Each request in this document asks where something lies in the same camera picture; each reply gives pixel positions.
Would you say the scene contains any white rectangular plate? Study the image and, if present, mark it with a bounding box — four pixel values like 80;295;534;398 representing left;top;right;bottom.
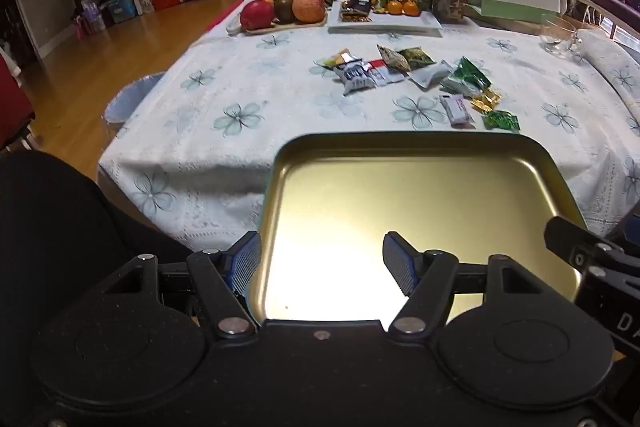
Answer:
327;0;443;32

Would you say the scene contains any dark round fruit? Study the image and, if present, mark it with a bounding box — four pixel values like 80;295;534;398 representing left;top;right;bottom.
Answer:
272;0;296;24

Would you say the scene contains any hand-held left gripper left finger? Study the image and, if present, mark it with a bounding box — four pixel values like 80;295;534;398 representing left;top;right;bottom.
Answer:
102;231;263;339

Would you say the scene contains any blue storage bin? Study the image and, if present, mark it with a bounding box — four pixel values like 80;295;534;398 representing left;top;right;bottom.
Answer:
102;0;138;24

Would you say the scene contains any gold metal tin tray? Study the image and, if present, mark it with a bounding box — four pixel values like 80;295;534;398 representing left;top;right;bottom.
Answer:
247;132;588;323

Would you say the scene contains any pink red apple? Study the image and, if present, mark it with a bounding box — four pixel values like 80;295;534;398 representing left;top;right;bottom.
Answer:
292;0;327;24

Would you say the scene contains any yellow orange snack packet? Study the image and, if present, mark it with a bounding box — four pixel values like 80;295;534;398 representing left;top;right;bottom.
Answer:
314;49;356;75

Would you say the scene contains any dark blue white snack packet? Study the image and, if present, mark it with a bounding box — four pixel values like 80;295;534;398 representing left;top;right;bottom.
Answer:
334;62;377;96

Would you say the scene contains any gold candy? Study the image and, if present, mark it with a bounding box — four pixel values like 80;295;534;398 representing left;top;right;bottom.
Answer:
470;88;502;112

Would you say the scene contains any red white snack packet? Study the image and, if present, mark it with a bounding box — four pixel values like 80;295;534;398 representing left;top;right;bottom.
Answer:
367;58;406;85

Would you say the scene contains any wooden fruit tray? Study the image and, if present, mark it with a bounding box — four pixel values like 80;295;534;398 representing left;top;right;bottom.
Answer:
227;14;328;36

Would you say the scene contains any clear glass cup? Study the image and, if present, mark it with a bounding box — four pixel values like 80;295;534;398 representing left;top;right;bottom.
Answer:
539;14;585;60

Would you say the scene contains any dark green pea packet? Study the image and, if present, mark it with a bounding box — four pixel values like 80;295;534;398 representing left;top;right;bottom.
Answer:
397;48;437;70

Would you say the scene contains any pink white snack packet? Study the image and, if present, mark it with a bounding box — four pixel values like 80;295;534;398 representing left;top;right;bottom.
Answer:
439;94;476;128

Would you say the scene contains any beige patterned snack packet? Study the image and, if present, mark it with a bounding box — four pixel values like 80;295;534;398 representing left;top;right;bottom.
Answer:
376;44;412;72

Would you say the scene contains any red chair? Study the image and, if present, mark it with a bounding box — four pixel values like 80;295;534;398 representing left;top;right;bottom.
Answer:
0;52;37;154

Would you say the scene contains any plain white snack packet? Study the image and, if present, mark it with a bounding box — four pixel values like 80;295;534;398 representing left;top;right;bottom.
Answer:
409;61;453;90

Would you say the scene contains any white floral tablecloth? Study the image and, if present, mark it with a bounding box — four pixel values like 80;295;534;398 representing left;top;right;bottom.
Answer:
97;14;640;253

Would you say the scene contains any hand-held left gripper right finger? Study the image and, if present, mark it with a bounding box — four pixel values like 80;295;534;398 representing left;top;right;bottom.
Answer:
382;231;548;340

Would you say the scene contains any green candy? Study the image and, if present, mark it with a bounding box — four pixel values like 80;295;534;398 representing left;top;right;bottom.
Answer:
482;109;521;131

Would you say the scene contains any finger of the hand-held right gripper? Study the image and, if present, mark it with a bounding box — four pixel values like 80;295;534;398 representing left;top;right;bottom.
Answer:
544;216;626;280

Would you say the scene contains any green white snack packet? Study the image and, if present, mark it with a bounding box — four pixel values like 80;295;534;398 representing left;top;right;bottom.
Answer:
442;56;493;98

